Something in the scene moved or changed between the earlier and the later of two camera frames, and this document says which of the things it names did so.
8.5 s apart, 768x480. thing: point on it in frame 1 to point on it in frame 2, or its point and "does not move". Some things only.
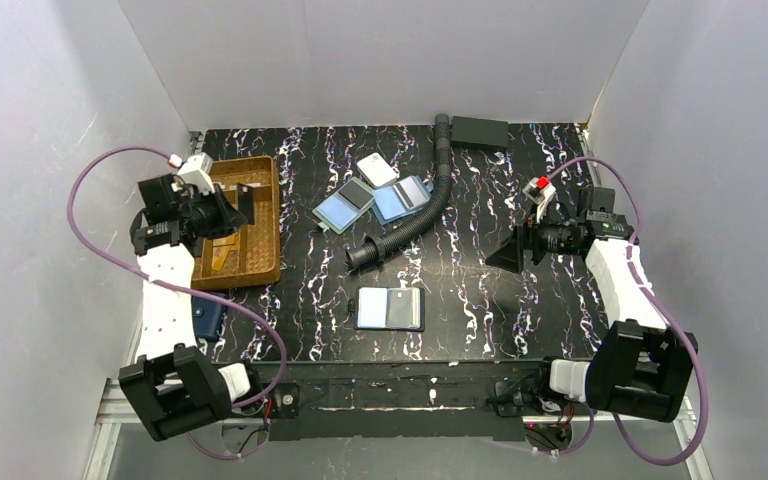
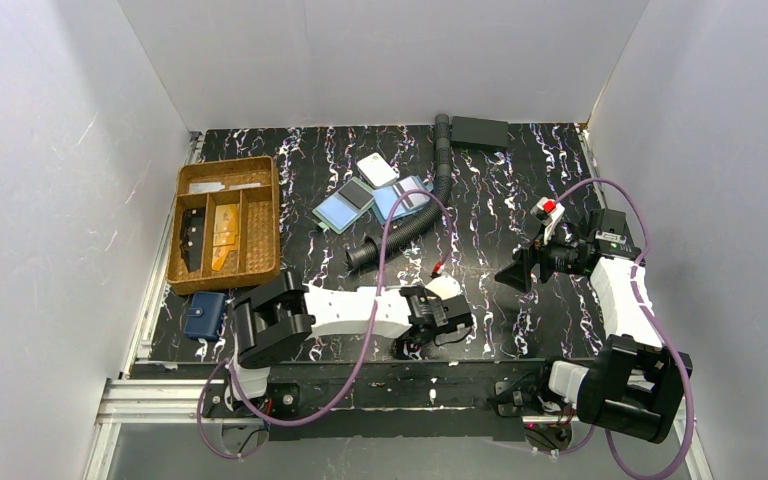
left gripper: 223,211 to 442,325
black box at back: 470,132 does not move
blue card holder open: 399,201 does not move
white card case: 376,171 does not move
